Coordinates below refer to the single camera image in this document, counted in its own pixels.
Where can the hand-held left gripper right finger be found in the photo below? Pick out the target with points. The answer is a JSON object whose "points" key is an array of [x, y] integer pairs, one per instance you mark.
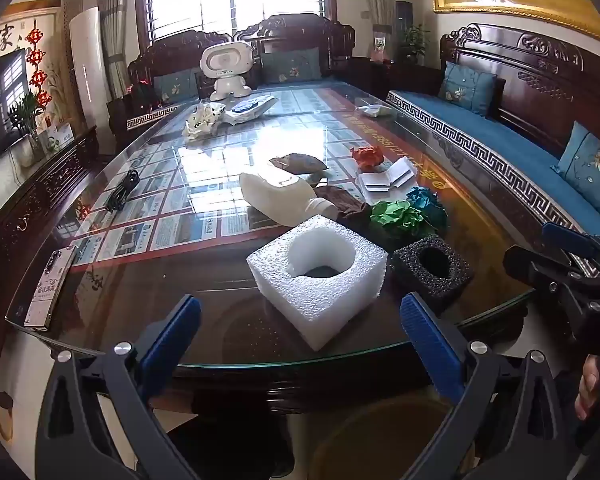
{"points": [[430, 345]]}

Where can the orange paper ball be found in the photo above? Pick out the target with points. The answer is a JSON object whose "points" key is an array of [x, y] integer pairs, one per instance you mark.
{"points": [[367, 157]]}

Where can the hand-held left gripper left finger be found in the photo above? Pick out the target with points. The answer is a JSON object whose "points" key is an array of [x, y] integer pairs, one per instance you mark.
{"points": [[172, 340]]}

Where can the teal paper ball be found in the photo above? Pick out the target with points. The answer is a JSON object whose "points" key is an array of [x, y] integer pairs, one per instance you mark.
{"points": [[425, 200]]}

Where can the carved wooden sofa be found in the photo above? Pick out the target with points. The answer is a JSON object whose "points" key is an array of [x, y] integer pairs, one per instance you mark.
{"points": [[330, 45], [525, 60]]}

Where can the green plant in vase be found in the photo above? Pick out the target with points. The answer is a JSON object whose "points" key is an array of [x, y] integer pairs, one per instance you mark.
{"points": [[25, 110]]}

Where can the red knot decoration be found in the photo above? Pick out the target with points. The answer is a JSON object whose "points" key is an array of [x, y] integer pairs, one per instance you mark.
{"points": [[37, 80]]}

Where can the white and blue wipes packet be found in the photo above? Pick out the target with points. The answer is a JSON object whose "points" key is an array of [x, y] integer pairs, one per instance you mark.
{"points": [[250, 107]]}

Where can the black television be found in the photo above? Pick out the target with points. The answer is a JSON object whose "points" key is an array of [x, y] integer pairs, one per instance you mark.
{"points": [[0, 105]]}

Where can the black bag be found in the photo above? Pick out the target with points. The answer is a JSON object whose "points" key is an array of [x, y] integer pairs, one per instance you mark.
{"points": [[141, 96]]}

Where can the dark wooden television cabinet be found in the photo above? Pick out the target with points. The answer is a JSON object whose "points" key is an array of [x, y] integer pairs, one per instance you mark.
{"points": [[25, 200]]}

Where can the snack packet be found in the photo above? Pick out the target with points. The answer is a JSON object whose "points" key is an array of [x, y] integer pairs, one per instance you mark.
{"points": [[300, 162]]}

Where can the white tower air conditioner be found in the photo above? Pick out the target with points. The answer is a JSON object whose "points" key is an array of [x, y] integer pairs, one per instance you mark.
{"points": [[87, 60]]}

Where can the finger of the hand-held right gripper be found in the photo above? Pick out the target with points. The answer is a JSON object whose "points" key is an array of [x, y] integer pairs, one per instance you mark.
{"points": [[570, 239], [532, 266]]}

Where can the white plastic bottle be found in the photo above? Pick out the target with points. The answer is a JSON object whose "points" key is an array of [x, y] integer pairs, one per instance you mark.
{"points": [[280, 200]]}

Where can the small printed card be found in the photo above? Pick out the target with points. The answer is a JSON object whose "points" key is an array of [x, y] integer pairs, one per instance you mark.
{"points": [[380, 49]]}

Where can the potted green plant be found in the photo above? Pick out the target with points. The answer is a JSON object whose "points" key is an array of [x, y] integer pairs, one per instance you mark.
{"points": [[416, 42]]}

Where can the white printed plastic bag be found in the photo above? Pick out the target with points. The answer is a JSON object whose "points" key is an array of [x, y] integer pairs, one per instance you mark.
{"points": [[202, 120]]}

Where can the white flat box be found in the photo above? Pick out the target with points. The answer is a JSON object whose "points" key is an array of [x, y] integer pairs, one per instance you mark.
{"points": [[47, 290]]}

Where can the white paper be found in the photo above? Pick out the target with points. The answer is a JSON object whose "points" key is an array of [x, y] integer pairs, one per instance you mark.
{"points": [[385, 181]]}

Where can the white tissue pack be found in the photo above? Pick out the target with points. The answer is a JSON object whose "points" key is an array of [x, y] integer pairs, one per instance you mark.
{"points": [[372, 110]]}

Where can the person's right hand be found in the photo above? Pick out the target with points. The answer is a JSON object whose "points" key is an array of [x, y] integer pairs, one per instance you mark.
{"points": [[592, 385]]}

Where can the brown trash bin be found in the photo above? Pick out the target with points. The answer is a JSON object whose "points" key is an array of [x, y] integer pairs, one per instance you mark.
{"points": [[375, 440]]}

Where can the dark floor-standing tower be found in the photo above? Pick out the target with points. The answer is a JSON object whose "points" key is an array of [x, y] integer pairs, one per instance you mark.
{"points": [[403, 25]]}

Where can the black foam block with hole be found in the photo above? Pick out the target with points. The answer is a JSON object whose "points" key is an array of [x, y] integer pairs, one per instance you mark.
{"points": [[410, 266]]}

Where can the green paper ball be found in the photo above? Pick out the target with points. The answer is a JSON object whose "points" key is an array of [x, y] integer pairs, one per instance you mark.
{"points": [[395, 215]]}

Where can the blue patterned seat pad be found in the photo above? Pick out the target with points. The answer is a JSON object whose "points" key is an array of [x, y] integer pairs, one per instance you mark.
{"points": [[490, 140]]}

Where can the white foam block with hole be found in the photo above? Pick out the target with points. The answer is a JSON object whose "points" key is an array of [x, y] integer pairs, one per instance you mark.
{"points": [[325, 300]]}

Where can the framed calligraphy picture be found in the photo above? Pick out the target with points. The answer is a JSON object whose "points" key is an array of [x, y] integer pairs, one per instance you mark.
{"points": [[5, 35]]}

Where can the dark wooden side table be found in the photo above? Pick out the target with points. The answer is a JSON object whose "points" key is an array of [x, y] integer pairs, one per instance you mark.
{"points": [[405, 77]]}

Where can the printed poster under glass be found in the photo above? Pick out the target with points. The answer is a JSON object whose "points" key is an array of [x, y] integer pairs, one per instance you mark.
{"points": [[190, 195]]}

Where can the brown bag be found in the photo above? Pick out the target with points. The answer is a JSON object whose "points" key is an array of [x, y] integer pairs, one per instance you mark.
{"points": [[345, 201]]}

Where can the white tissue box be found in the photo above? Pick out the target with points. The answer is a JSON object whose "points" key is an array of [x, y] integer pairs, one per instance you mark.
{"points": [[57, 137]]}

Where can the white robot toy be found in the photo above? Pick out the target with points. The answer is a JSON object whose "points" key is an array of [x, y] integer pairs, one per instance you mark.
{"points": [[225, 60]]}

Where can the teal embroidered cushion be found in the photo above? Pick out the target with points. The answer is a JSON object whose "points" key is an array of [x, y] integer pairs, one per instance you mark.
{"points": [[467, 87], [175, 85], [590, 170], [290, 66]]}

